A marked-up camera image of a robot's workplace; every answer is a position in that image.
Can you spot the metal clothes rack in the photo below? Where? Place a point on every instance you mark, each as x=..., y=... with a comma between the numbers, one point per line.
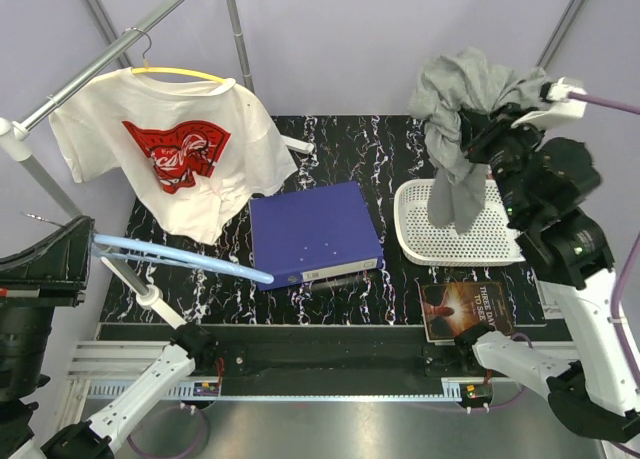
x=14, y=133

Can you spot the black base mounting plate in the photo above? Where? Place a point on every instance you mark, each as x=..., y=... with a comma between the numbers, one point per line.
x=331, y=360

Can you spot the white t shirt red print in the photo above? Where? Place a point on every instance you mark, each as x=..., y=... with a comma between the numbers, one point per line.
x=194, y=153

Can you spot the white plastic basket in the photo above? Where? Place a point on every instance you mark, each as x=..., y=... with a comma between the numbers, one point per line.
x=488, y=243

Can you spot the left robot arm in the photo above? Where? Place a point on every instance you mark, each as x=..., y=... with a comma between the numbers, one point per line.
x=25, y=338

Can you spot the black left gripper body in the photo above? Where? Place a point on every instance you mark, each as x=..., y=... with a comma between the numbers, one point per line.
x=33, y=294

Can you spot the light blue plastic hanger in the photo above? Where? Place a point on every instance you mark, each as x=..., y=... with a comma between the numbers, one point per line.
x=135, y=250

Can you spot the dark brown book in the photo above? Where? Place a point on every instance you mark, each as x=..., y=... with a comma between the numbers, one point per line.
x=451, y=308

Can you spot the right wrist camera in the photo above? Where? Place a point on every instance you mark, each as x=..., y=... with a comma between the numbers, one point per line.
x=562, y=106

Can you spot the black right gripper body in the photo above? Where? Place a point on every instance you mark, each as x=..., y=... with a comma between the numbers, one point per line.
x=494, y=140

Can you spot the blue ring binder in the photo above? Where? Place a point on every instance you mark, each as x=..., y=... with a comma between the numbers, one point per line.
x=313, y=234

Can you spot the grey t shirt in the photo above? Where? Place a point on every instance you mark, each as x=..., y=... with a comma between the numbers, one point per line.
x=453, y=97

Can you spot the yellow plastic hanger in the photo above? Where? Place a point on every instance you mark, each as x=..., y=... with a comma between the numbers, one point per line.
x=147, y=69

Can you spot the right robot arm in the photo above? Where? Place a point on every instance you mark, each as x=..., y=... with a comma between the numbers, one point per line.
x=542, y=183

